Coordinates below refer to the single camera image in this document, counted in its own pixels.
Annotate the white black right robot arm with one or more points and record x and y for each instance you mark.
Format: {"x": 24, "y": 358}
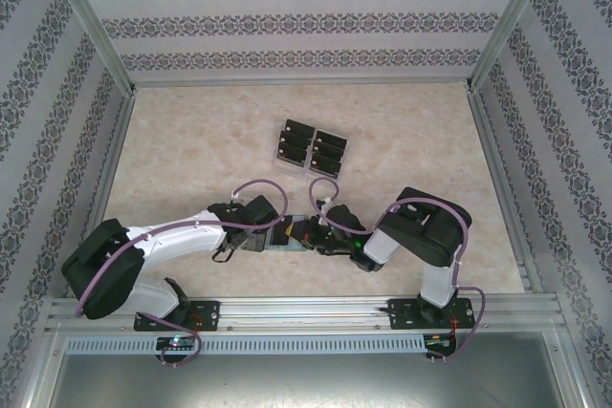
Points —
{"x": 430, "y": 231}

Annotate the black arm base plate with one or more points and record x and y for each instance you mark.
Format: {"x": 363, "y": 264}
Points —
{"x": 401, "y": 315}
{"x": 205, "y": 315}

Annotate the metal sheet panel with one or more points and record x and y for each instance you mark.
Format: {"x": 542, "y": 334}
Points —
{"x": 306, "y": 384}

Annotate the small circuit board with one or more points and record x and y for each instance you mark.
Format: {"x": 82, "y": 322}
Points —
{"x": 177, "y": 342}
{"x": 437, "y": 340}

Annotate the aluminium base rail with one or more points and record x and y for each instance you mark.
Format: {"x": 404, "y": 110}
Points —
{"x": 306, "y": 312}

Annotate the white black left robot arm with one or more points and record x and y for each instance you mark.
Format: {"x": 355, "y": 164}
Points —
{"x": 181, "y": 236}

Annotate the aluminium frame post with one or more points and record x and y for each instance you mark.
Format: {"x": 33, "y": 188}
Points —
{"x": 90, "y": 16}
{"x": 512, "y": 16}

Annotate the aluminium frame rail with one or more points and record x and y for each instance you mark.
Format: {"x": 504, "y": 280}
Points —
{"x": 101, "y": 188}
{"x": 503, "y": 188}

